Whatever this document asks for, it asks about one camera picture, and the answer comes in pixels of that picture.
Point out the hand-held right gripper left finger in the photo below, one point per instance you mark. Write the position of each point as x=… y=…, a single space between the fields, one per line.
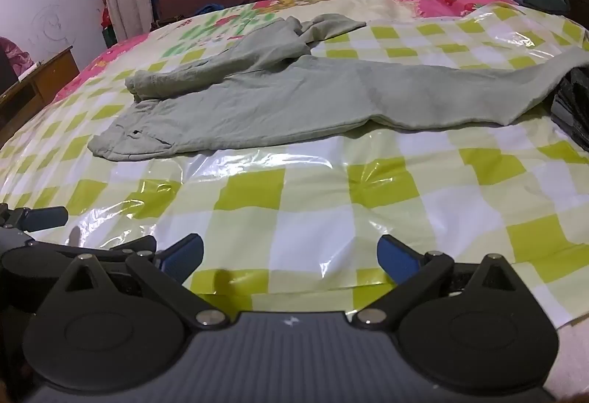
x=181 y=254

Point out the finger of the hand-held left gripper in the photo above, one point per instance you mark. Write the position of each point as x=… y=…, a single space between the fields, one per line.
x=135 y=243
x=46 y=219

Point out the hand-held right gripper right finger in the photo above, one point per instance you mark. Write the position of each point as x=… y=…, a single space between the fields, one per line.
x=396 y=259

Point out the grey-green pants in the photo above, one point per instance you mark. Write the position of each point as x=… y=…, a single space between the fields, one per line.
x=299 y=94

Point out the green white checkered plastic sheet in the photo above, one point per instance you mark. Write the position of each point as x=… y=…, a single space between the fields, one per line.
x=299 y=209

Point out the wooden desk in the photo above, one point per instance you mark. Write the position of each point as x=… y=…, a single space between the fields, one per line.
x=50 y=76

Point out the black television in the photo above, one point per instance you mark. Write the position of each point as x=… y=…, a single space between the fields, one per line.
x=5 y=71

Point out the pink patterned cloth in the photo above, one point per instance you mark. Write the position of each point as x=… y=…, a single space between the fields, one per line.
x=14 y=55

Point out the red green decoration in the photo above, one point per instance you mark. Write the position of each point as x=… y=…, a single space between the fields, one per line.
x=106 y=18

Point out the cartoon printed bed sheet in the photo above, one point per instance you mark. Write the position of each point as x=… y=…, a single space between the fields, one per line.
x=221 y=23

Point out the black folded garment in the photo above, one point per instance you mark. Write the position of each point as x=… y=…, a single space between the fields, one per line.
x=573 y=103

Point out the blue cloth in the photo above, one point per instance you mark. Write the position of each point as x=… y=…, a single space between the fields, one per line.
x=210 y=9

